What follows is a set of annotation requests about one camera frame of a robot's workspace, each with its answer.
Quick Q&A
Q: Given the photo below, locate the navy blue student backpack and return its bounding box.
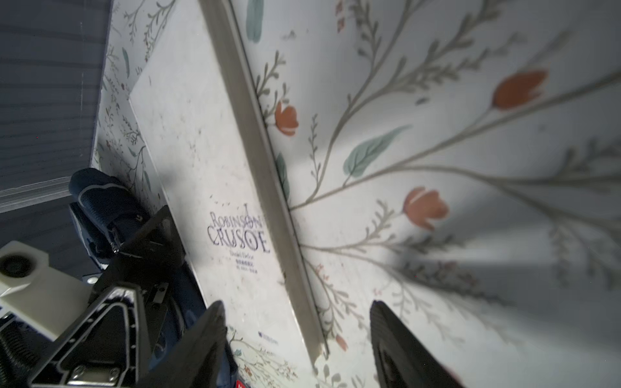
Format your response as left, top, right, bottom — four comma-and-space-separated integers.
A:
69, 168, 239, 387

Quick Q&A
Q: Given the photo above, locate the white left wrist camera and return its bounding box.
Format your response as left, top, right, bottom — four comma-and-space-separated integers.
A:
1, 241, 92, 341

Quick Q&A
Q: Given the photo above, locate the white Robinson Crusoe book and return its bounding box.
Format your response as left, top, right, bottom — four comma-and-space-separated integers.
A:
129, 1, 326, 370

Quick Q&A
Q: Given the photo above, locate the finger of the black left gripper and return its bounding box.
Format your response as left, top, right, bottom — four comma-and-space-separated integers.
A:
27, 283, 150, 387
91, 205, 185, 296

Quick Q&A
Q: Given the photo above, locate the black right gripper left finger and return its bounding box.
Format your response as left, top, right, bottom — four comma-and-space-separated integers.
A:
136, 301, 226, 388

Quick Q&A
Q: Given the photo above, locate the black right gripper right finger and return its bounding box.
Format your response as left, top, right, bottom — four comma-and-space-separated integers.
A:
370, 301, 462, 388

